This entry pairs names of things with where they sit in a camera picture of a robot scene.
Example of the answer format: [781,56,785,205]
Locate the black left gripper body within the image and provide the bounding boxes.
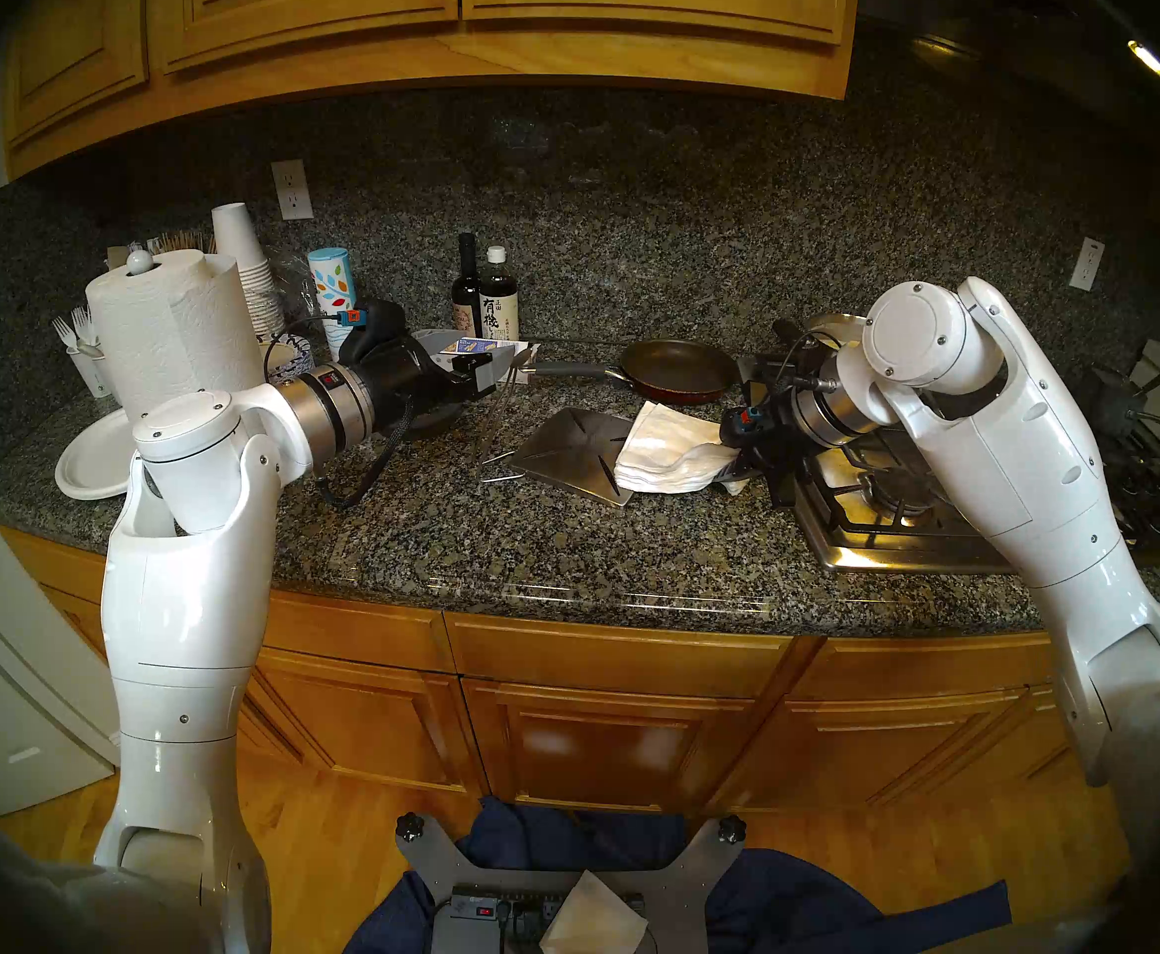
[353,331,477,431]

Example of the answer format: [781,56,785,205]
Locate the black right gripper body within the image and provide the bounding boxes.
[734,400,818,506]

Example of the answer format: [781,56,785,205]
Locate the white napkin stack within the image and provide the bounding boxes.
[613,400,755,496]

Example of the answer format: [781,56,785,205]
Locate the steel wire holder arm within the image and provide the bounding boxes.
[479,344,536,484]

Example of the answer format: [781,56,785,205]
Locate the steel napkin holder plate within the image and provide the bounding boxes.
[508,407,641,508]

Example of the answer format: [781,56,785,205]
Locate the blue white foil box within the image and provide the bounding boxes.
[411,328,541,362]

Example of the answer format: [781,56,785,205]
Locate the soy sauce bottle white cap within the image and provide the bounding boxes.
[479,245,521,342]

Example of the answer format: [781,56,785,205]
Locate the dark wine bottle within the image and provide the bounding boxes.
[451,233,484,339]

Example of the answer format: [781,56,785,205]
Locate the leaf print cylinder container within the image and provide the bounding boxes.
[307,247,362,362]

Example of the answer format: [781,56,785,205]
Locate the blue patterned paper bowls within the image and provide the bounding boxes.
[260,331,318,382]

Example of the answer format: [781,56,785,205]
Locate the steel gas cooktop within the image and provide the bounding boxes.
[739,351,1160,573]

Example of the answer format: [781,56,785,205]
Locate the steel cooking pot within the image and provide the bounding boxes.
[804,313,874,352]

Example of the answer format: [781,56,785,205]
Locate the clear plastic bag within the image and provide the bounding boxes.
[272,251,328,337]

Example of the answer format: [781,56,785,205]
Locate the white paper cup stack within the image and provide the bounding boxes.
[210,203,288,339]

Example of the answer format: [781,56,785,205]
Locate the wooden lower drawer front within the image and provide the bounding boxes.
[794,632,1056,703]
[262,592,457,673]
[446,612,795,700]

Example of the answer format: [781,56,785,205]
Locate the white paper towel roll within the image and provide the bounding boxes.
[85,249,268,426]

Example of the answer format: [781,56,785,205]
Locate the wooden lower cabinet door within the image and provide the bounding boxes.
[709,686,1073,814]
[242,654,487,796]
[461,679,770,814]

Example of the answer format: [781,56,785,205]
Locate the white cup plastic forks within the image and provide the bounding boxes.
[53,306,114,398]

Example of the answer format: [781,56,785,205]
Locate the white paper plate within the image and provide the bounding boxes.
[55,407,144,501]

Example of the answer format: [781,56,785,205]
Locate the black kettle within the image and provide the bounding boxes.
[1087,361,1160,436]

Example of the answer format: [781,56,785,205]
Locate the dark blue cloth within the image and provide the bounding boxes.
[341,798,1013,954]

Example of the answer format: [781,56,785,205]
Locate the loose white paper sheet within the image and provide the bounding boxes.
[538,871,649,954]

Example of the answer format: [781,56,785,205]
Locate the dark range hood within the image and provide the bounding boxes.
[858,0,1160,178]

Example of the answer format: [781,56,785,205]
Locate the white appliance door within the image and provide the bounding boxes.
[0,435,144,814]

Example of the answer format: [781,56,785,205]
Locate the grey power strip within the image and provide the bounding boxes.
[431,887,646,954]

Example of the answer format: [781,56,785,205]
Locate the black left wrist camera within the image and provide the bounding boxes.
[336,299,407,352]

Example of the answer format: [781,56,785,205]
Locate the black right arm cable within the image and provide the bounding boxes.
[769,331,834,392]

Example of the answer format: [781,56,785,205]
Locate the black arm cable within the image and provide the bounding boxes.
[264,311,412,511]
[769,331,834,392]

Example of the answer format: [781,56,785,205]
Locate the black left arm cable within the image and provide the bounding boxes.
[264,311,412,511]

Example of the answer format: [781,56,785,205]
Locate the dark frying pan grey handle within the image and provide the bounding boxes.
[530,340,740,406]

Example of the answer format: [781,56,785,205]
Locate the wooden lower cabinet frame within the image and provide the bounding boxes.
[0,525,1160,814]

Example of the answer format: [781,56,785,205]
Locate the wooden cabinet frame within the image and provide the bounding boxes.
[3,0,859,183]
[0,525,1160,814]

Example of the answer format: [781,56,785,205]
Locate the wooden upper cabinet frame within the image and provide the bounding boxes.
[3,0,859,183]

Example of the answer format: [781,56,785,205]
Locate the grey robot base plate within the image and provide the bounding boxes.
[396,813,748,954]

